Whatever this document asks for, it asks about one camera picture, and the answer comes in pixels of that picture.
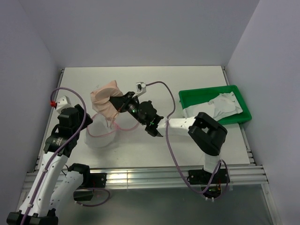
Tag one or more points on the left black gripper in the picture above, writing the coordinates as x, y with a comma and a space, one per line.
81, 111

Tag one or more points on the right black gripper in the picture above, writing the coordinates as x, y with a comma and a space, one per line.
123, 101

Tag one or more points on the beige bra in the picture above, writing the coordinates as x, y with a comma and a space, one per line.
100, 99

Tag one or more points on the mesh laundry bag pink trim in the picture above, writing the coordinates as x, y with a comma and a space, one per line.
101, 133

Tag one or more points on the white cloth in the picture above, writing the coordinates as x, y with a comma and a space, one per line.
224, 105

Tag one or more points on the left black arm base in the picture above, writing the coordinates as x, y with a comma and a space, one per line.
93, 187

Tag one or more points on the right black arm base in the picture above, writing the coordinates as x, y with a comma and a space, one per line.
219, 184

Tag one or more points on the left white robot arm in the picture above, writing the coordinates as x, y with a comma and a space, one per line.
44, 201

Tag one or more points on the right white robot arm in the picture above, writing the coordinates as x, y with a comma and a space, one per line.
207, 133

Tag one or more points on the green plastic tray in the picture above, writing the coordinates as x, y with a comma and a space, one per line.
198, 96

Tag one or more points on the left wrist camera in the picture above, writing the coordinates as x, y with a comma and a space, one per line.
61, 104

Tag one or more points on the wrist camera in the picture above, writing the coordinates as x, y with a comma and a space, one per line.
61, 104
140, 89

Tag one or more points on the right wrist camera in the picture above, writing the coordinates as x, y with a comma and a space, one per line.
140, 89

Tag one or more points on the aluminium frame rail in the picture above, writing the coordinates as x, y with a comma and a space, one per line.
168, 177

